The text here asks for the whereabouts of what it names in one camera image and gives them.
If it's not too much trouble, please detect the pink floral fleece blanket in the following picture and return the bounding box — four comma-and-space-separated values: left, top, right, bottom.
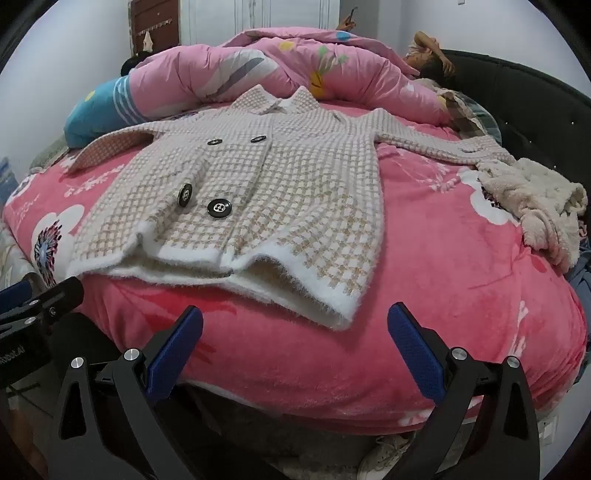
0, 99, 587, 435

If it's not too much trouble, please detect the white wardrobe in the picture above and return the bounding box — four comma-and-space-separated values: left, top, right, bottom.
181, 0, 343, 47

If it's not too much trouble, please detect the black padded headboard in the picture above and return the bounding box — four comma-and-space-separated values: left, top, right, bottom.
436, 48, 591, 185

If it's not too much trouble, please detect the floral bed sheet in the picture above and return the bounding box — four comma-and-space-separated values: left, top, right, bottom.
0, 226, 51, 291

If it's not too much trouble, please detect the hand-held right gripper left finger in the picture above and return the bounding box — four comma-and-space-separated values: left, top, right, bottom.
46, 305, 204, 480

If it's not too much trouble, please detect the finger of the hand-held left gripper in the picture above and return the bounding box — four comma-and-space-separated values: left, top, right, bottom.
0, 277, 85, 340
0, 279, 33, 319

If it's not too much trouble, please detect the cream fleece garment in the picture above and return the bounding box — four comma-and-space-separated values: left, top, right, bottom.
478, 157, 589, 273

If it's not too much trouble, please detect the plaid pillow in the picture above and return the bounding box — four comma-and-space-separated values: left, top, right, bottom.
436, 90, 502, 139

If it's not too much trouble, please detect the white sneaker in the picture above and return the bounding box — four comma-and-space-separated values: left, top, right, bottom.
358, 434, 416, 480

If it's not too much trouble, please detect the dark object behind duvet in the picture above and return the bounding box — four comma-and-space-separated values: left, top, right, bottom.
121, 51, 153, 77

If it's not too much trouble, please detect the beige houndstooth knit coat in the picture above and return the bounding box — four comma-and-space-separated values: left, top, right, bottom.
65, 85, 515, 332

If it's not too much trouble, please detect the pink and blue duvet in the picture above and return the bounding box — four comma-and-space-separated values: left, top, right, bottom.
65, 27, 455, 148

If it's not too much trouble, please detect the brown wooden door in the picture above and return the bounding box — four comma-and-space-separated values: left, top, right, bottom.
128, 0, 182, 61

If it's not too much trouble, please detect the grey-green blanket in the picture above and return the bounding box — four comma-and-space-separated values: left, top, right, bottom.
30, 137, 72, 168

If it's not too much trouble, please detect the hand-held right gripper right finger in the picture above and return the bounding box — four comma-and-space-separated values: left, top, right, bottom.
388, 302, 541, 480

